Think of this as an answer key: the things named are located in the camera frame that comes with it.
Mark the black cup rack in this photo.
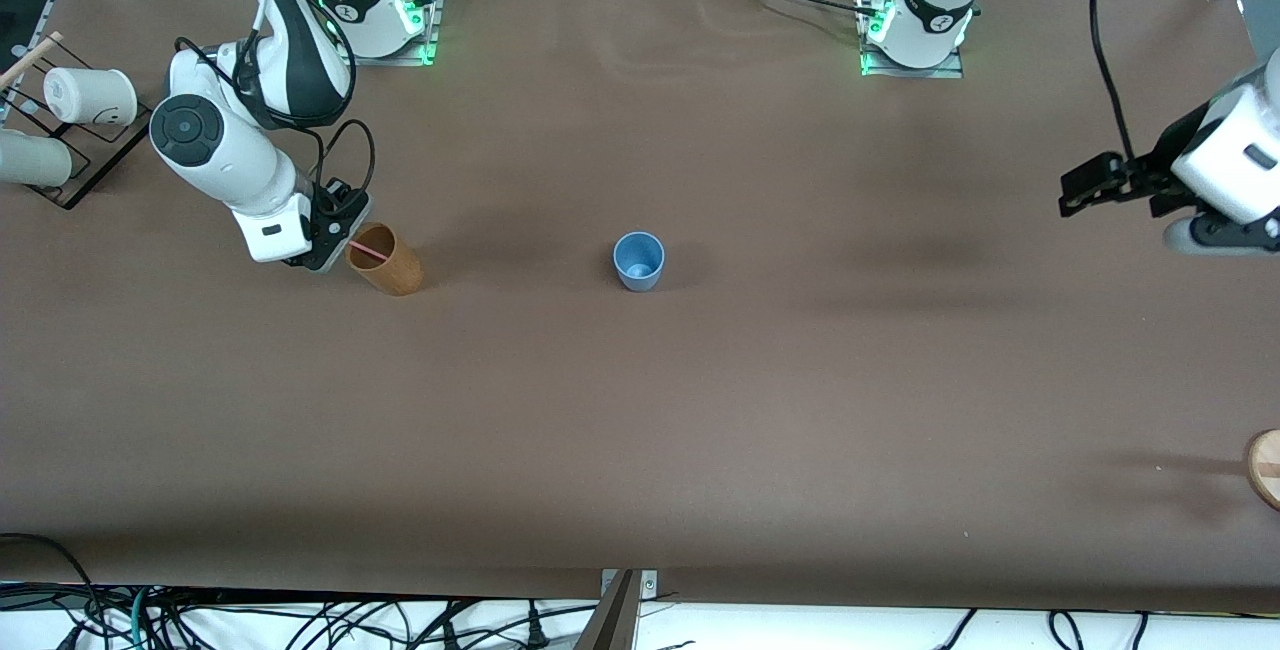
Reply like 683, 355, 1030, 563
0, 80, 154, 211

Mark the brown bamboo cup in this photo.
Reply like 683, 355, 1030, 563
343, 221, 424, 297

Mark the blue plastic cup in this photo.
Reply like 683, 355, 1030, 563
613, 231, 666, 292

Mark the wooden stick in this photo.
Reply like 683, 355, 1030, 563
0, 31, 64, 91

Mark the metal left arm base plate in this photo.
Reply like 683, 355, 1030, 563
858, 0, 967, 80

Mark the round wooden disc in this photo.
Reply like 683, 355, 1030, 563
1244, 428, 1280, 512

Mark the white cup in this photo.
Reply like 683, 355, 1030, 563
0, 130, 74, 187
44, 67, 139, 128

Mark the dark table support beam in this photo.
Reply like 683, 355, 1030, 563
573, 570, 642, 650

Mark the teal floor cable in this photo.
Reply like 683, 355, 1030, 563
127, 587, 154, 650

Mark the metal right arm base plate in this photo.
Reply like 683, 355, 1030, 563
332, 0, 443, 67

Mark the small metal table bracket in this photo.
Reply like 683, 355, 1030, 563
600, 569, 659, 599

